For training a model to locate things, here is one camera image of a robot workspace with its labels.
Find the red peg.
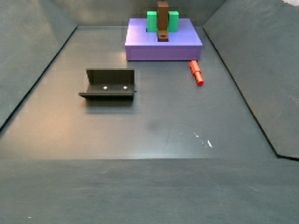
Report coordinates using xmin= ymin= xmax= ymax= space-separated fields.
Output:
xmin=189 ymin=60 xmax=204 ymax=86

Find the black angle fixture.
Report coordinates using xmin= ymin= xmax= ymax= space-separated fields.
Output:
xmin=79 ymin=68 xmax=136 ymax=100

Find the brown block with hole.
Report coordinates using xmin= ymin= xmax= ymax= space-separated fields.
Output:
xmin=157 ymin=0 xmax=169 ymax=42

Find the green block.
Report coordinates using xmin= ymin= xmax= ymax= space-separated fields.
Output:
xmin=145 ymin=11 xmax=180 ymax=32

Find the purple base block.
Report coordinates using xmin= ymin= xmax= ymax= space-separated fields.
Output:
xmin=125 ymin=18 xmax=203 ymax=61

